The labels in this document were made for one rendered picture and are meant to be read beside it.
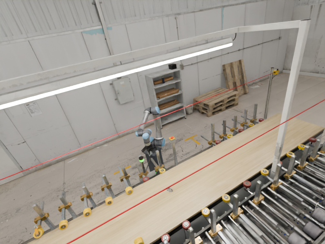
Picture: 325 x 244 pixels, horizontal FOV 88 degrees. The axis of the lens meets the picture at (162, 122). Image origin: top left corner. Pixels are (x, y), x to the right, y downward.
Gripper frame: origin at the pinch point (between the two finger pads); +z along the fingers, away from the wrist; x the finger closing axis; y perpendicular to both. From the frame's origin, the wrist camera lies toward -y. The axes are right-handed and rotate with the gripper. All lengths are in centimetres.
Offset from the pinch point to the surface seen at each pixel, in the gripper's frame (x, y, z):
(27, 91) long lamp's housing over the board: -52, -85, -140
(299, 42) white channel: -117, 111, -133
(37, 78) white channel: -51, -76, -146
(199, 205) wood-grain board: -101, 10, 7
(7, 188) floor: 232, -278, 97
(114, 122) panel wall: 250, -2, 46
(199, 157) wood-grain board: -44, 58, 7
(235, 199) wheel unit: -128, 33, -14
